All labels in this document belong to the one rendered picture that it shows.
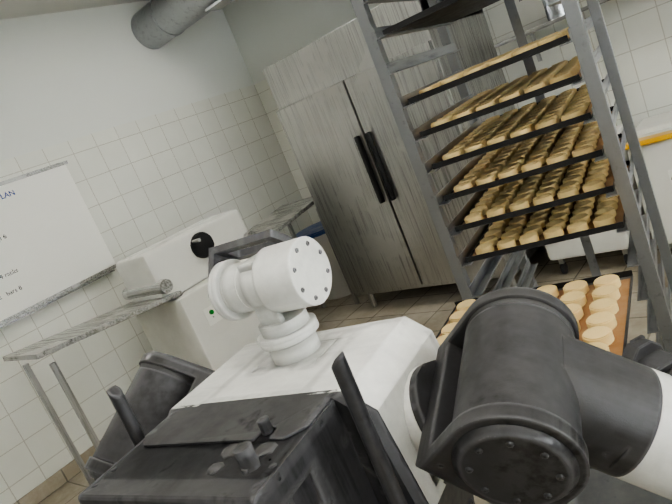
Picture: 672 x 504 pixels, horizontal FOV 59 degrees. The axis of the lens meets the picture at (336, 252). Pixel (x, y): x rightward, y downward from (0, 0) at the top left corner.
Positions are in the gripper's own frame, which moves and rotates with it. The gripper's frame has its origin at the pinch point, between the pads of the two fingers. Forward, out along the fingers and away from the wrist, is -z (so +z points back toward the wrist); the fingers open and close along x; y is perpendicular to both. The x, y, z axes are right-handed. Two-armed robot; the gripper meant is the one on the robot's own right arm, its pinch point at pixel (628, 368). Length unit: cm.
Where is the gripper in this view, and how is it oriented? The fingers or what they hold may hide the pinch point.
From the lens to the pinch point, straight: 106.1
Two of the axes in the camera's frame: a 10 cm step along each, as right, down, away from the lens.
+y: -8.9, 4.2, -1.9
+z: 2.6, 1.1, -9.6
